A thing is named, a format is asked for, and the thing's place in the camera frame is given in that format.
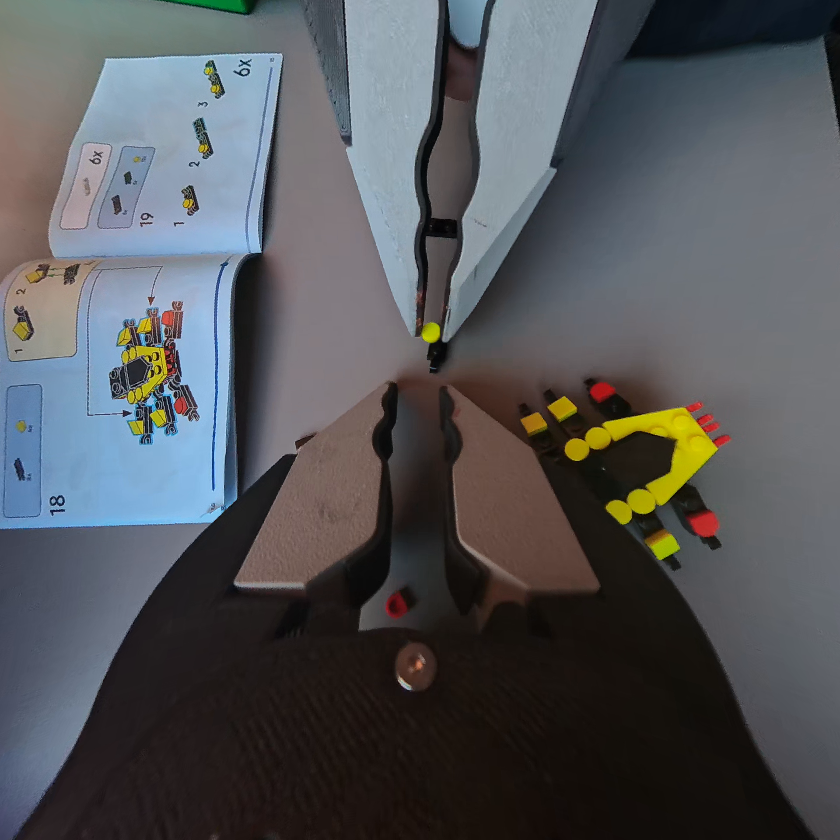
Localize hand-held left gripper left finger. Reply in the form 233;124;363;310
233;381;400;611

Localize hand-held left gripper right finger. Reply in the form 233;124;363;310
438;385;603;624

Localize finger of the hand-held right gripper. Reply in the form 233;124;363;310
441;0;657;343
302;0;451;339

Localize black lego piece yellow stud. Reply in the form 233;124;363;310
420;320;451;375

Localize yellow black lego model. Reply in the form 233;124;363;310
517;377;732;571

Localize lego instruction booklet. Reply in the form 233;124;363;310
0;52;284;531

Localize green box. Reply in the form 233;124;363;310
154;0;253;17

